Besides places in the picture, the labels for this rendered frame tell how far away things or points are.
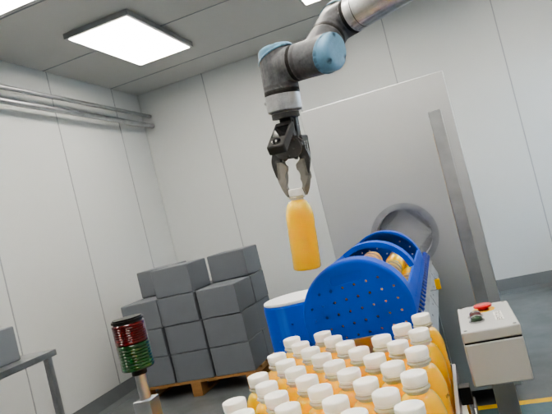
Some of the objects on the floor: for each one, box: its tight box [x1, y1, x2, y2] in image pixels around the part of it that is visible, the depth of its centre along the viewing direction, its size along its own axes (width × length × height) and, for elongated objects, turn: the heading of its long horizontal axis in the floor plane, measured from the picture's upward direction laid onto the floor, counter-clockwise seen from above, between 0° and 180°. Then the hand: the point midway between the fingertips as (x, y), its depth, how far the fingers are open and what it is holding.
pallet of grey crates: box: [121, 244, 274, 397], centre depth 551 cm, size 120×80×119 cm
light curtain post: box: [428, 109, 490, 304], centre depth 270 cm, size 6×6×170 cm
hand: (296, 190), depth 144 cm, fingers closed on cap, 4 cm apart
